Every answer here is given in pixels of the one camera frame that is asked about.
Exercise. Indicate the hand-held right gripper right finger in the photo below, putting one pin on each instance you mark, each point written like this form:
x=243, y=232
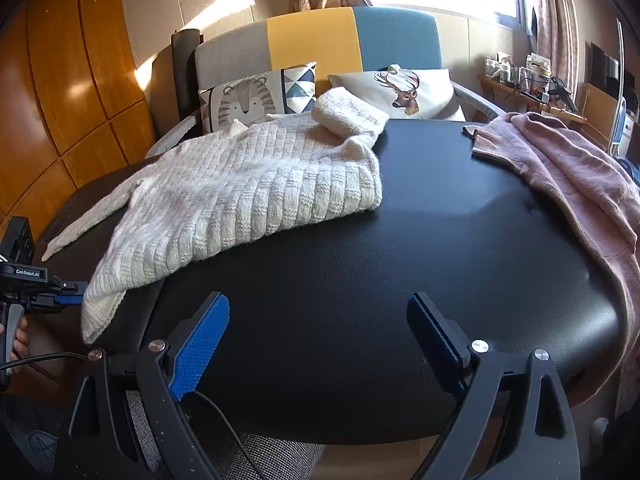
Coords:
x=440, y=355

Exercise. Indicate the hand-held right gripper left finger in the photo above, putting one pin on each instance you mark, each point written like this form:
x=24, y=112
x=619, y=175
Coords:
x=200, y=345

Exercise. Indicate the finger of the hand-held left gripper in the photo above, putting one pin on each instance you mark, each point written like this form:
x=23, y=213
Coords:
x=70, y=299

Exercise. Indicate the white knit sweater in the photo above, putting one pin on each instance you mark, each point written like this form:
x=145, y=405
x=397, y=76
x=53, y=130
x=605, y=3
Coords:
x=240, y=185

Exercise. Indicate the person's left hand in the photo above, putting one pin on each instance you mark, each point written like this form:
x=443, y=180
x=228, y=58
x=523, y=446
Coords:
x=21, y=342

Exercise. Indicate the grey woven cloth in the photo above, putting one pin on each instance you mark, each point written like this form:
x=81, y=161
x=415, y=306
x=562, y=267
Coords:
x=280, y=460

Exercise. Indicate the wooden wardrobe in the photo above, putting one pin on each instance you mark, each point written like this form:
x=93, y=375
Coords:
x=65, y=85

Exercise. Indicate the pink knit sweater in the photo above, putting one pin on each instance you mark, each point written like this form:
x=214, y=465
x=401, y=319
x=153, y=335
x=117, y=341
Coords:
x=565, y=170

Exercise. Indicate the tiger print cushion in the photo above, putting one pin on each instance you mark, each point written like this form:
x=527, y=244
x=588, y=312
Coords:
x=245, y=102

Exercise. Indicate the deer print cushion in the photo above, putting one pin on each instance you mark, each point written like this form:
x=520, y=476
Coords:
x=410, y=90

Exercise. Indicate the wooden side table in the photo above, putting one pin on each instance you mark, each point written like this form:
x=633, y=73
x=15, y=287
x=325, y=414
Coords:
x=505, y=87

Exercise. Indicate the black handheld tool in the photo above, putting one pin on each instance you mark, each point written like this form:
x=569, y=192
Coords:
x=560, y=90

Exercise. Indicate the group of small jars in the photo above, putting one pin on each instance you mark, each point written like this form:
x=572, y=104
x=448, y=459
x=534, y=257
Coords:
x=500, y=70

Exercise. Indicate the clear plastic container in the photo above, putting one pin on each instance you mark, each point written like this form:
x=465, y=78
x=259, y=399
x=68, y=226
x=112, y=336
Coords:
x=535, y=77

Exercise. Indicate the blue white folded board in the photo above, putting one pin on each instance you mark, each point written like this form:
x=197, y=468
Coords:
x=627, y=125

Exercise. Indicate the grey yellow blue sofa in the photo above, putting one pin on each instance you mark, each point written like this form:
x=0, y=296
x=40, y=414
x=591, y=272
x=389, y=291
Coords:
x=310, y=40

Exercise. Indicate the white metal stand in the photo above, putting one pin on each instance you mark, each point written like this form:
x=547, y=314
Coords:
x=620, y=85

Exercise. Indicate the black television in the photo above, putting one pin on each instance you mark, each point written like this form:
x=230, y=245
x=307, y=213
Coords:
x=602, y=67

